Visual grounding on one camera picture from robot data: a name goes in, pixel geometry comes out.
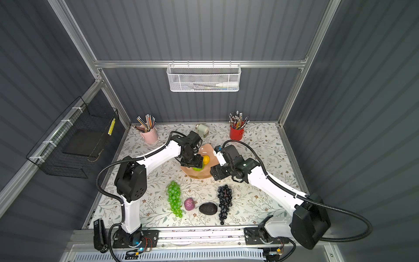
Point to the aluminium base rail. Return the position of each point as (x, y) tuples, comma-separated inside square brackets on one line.
[(182, 237)]

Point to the yellow lemon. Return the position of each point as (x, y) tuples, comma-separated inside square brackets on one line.
[(206, 159)]

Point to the purple fig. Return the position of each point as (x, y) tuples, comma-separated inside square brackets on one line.
[(189, 204)]

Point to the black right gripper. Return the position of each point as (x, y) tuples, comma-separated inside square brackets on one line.
[(217, 170)]

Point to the black wire wall basket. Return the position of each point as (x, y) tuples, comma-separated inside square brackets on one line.
[(77, 142)]

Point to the small green tape dispenser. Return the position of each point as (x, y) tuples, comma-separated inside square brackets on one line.
[(202, 130)]

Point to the green grape bunch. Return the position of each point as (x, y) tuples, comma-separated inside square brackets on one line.
[(174, 199)]

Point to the dark avocado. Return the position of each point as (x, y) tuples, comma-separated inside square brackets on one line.
[(208, 209)]

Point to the pink pencil cup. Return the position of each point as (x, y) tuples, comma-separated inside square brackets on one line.
[(150, 137)]

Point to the dark purple grape bunch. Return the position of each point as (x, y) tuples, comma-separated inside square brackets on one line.
[(225, 202)]

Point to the floral table mat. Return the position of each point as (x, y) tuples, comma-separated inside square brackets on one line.
[(249, 204)]

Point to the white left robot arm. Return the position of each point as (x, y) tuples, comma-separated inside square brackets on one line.
[(131, 179)]

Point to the red pencil cup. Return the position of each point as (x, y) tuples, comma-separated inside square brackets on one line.
[(236, 134)]

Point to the white wire mesh basket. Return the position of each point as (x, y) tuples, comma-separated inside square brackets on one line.
[(204, 79)]

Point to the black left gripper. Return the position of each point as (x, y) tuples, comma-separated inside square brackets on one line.
[(198, 162)]

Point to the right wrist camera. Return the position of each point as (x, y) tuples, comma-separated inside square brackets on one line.
[(219, 155)]

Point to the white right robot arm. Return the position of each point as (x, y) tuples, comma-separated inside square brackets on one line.
[(306, 223)]

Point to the pink faceted fruit bowl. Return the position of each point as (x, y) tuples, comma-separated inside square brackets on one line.
[(206, 149)]

